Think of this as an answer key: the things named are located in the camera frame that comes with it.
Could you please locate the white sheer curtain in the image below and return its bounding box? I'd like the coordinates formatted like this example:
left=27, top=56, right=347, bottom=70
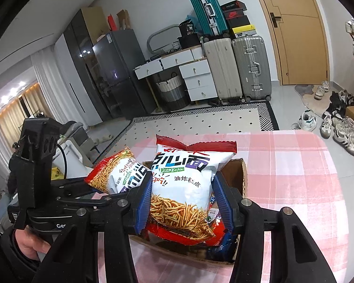
left=31, top=49, right=68, bottom=124

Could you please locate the white round appliance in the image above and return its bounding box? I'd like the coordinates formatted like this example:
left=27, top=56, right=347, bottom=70
left=55, top=141, right=87, bottom=177

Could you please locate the person's left hand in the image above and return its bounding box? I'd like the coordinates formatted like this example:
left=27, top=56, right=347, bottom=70
left=13, top=226, right=52, bottom=261

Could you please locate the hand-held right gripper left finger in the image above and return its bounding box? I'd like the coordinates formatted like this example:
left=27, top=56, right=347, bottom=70
left=31, top=180, right=154, bottom=283

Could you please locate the red shoe box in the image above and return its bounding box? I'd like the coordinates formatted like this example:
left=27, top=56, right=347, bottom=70
left=222, top=9, right=245, bottom=20

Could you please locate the blue plastic bag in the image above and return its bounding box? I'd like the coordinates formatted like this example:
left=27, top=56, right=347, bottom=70
left=186, top=14, right=199, bottom=31

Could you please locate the dark glass cabinet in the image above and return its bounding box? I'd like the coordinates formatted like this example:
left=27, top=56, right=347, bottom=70
left=62, top=8, right=107, bottom=124

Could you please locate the black cable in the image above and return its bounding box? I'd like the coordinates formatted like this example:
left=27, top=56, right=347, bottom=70
left=57, top=144, right=68, bottom=180

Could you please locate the silver suitcase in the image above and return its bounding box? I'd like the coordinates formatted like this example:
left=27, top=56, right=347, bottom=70
left=232, top=35, right=272, bottom=102

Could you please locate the black printed box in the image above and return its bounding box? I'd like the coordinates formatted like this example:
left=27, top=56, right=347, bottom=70
left=178, top=21, right=195, bottom=37

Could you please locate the beige curtain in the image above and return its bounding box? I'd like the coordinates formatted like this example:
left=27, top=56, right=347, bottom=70
left=0, top=88, right=48, bottom=139

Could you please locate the white wardrobe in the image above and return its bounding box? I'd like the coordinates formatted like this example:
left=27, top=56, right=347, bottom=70
left=54, top=34, right=104, bottom=127

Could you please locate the dark grey refrigerator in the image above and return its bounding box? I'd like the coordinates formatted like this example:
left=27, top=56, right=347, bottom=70
left=92, top=29, right=149, bottom=121

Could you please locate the grey door mat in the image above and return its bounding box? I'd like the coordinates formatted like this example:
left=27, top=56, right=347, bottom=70
left=294, top=84, right=331, bottom=117

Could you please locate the scattered sneakers pile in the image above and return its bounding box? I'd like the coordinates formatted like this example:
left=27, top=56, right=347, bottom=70
left=291, top=81, right=354, bottom=157

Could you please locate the blue cookie packet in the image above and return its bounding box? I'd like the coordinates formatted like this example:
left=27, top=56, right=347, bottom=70
left=208, top=231, right=239, bottom=263

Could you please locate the brown cardboard piece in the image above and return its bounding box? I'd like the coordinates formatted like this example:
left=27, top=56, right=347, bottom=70
left=116, top=9, right=130, bottom=30

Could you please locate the oval grey mirror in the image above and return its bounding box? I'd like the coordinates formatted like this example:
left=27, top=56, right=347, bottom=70
left=147, top=25, right=180, bottom=55

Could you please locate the tan wooden door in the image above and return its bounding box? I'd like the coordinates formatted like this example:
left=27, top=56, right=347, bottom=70
left=248, top=0, right=328, bottom=86

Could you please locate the yellow black shoe box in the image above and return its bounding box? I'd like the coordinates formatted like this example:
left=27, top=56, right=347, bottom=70
left=230, top=25, right=257, bottom=39

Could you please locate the white woven laundry basket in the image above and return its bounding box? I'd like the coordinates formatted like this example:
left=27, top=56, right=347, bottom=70
left=156, top=75, right=188, bottom=111

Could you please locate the white drawer desk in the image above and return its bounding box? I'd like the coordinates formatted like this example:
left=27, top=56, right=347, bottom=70
left=133, top=47, right=219, bottom=114

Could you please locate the white noodle snack bag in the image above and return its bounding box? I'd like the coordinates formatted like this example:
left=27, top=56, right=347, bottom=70
left=146, top=135, right=237, bottom=241
left=85, top=147, right=152, bottom=195

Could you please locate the black white patterned rug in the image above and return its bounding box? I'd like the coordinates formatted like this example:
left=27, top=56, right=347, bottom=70
left=102, top=102, right=279, bottom=166

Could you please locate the brown cardboard box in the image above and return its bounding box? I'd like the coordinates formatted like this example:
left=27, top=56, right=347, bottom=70
left=130, top=158, right=248, bottom=267

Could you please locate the person's left forearm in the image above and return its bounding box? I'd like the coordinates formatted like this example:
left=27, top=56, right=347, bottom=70
left=0, top=227, right=39, bottom=278

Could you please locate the red chip bag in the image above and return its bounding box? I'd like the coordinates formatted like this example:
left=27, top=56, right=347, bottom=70
left=146, top=220, right=235, bottom=246

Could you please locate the pink plaid tablecloth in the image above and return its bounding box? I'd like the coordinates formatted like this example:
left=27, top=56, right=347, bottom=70
left=97, top=131, right=350, bottom=283

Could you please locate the beige suitcase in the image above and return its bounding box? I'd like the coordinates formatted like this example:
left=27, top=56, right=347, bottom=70
left=202, top=38, right=244, bottom=104

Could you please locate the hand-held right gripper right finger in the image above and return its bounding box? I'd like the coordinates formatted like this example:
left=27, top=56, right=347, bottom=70
left=211, top=173, right=338, bottom=283

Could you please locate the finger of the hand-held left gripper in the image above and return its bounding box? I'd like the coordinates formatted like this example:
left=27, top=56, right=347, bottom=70
left=49, top=174, right=152, bottom=210

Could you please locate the black storage box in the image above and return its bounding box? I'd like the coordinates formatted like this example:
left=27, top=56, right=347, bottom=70
left=177, top=35, right=202, bottom=49

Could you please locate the teal suitcase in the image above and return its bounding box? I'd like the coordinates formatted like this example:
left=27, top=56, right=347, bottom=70
left=188, top=0, right=223, bottom=37

